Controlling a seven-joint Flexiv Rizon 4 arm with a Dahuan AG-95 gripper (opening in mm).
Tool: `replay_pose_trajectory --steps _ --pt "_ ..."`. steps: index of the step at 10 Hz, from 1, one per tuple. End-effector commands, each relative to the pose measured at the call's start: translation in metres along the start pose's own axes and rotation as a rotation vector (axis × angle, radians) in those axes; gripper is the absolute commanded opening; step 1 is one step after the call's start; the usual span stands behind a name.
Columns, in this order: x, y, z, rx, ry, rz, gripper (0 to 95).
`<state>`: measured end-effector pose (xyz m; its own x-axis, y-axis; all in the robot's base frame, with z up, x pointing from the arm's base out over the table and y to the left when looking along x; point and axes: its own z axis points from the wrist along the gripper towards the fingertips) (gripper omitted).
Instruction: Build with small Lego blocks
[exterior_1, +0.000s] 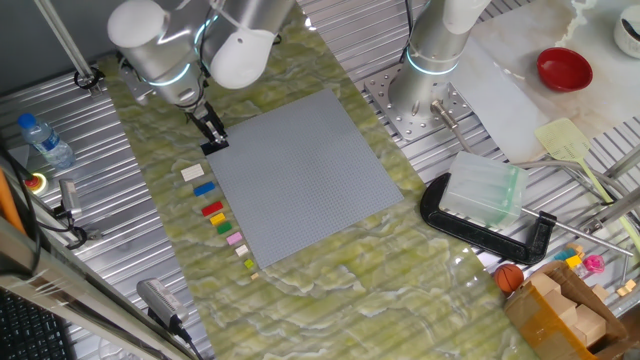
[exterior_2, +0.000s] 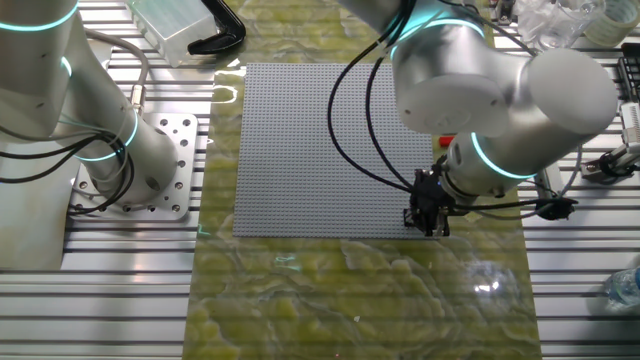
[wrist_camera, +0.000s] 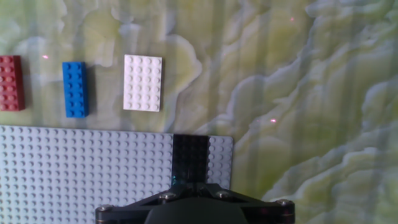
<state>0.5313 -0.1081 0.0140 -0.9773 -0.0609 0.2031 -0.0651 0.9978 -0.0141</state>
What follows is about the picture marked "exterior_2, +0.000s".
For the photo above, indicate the black keyboard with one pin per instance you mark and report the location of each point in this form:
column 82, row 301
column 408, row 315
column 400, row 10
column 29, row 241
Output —
column 631, row 70

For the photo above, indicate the black Lego plate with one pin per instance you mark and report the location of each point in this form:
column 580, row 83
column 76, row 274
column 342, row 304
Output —
column 409, row 220

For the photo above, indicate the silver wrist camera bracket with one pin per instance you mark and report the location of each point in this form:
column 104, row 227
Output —
column 549, row 181

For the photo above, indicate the clear plastic cup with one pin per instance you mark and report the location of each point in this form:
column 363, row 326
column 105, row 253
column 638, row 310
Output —
column 555, row 25

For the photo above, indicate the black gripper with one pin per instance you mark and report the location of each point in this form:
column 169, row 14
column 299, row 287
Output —
column 429, row 192

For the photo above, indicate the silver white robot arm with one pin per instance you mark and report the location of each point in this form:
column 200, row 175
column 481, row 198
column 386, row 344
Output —
column 570, row 90

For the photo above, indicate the large grey Lego baseplate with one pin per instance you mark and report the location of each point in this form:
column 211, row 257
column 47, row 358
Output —
column 290, row 150

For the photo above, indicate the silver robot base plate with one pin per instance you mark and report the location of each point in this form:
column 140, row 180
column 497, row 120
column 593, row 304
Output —
column 190, row 150

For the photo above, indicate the clear tape roll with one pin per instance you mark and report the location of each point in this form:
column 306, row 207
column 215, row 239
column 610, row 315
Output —
column 615, row 22

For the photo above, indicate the black C-clamp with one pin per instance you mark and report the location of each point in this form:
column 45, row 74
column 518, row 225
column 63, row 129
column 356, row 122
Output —
column 225, row 35

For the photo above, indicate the green marble pattern mat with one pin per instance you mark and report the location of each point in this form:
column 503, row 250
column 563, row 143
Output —
column 350, row 300

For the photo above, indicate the clear water bottle blue cap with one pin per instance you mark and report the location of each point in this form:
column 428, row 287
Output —
column 625, row 287

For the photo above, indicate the metal camera mount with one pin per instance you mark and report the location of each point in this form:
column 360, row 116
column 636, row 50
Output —
column 600, row 167

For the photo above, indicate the translucent plastic box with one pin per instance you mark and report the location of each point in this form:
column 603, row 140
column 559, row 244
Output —
column 170, row 30

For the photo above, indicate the grey depth camera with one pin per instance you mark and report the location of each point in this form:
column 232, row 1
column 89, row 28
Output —
column 631, row 125

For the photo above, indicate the red Lego brick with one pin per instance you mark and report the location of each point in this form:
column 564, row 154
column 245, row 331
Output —
column 445, row 141

